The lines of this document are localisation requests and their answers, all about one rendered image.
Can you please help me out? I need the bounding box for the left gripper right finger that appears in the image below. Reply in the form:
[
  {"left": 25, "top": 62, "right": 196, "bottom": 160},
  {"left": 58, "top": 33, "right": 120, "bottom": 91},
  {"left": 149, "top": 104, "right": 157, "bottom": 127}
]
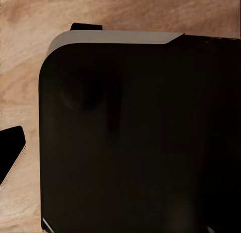
[{"left": 225, "top": 126, "right": 241, "bottom": 165}]

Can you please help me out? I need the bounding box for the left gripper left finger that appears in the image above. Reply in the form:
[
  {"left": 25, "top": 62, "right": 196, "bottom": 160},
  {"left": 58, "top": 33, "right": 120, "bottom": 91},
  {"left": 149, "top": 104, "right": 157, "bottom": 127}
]
[{"left": 0, "top": 126, "right": 26, "bottom": 185}]

